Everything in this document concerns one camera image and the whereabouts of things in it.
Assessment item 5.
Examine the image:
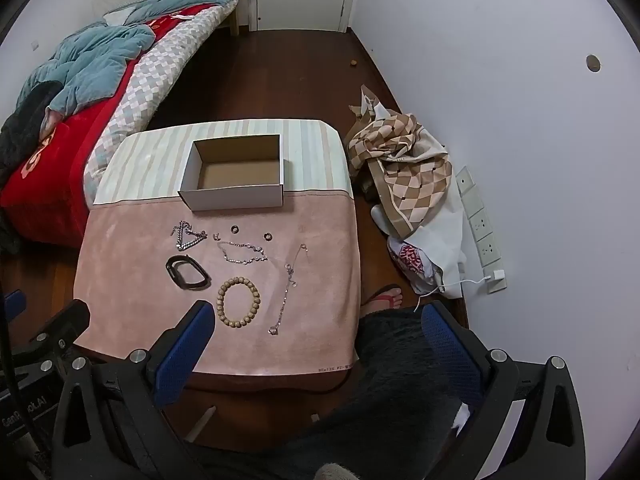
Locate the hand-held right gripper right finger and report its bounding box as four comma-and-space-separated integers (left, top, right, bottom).
421, 301, 587, 480

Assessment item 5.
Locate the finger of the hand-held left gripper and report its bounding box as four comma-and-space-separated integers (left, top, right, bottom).
10, 300, 92, 376
0, 289, 26, 318

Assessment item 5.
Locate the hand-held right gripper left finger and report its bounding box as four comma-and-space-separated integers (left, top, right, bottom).
52, 300, 217, 480

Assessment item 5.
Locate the wooden bead bracelet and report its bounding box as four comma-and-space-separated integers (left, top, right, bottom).
216, 277, 262, 330

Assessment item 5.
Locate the black bangle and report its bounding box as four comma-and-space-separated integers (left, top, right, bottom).
165, 255, 212, 291

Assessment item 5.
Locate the thin silver pendant necklace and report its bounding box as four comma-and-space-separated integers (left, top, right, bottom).
268, 243, 309, 337

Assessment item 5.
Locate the thick silver chain necklace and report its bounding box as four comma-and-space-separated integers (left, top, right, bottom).
172, 220, 208, 252

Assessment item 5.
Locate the thin silver chain bracelet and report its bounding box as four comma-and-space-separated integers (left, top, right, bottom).
217, 240, 269, 266

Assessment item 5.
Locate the white cardboard box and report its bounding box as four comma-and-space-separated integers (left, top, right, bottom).
178, 133, 285, 212

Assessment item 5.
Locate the table with pink striped cloth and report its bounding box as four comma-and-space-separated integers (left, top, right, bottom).
73, 119, 361, 377

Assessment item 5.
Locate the person's dark fuzzy trouser leg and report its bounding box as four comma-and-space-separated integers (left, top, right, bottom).
280, 307, 481, 480

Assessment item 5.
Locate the person's foot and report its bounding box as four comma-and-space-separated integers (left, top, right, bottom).
361, 285, 403, 313

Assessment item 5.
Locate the red print white bag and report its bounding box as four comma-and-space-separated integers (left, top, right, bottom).
387, 237, 443, 296

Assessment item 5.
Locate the white cloth bag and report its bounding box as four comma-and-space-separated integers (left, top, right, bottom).
372, 125, 468, 296

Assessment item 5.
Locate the white power strip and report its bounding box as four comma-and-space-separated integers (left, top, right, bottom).
456, 166, 503, 268

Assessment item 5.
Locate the bed with red blanket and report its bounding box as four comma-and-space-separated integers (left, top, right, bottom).
0, 4, 211, 246

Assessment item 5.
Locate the white slipper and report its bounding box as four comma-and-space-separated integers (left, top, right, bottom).
371, 204, 396, 236

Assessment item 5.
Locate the dark fuzzy cloth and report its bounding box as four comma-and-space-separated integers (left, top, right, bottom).
0, 82, 63, 186

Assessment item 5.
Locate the brown checkered cloth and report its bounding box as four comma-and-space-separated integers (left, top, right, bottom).
347, 85, 453, 238

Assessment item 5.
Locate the grey white checkered quilt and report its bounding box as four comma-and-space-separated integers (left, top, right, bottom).
82, 5, 238, 206

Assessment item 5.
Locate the teal quilted jacket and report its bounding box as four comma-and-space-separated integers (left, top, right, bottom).
17, 0, 241, 116

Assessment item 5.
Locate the white charger cable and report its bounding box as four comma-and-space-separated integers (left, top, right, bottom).
417, 274, 493, 306

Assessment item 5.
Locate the wooden bed frame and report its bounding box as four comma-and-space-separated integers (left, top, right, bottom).
229, 0, 253, 36

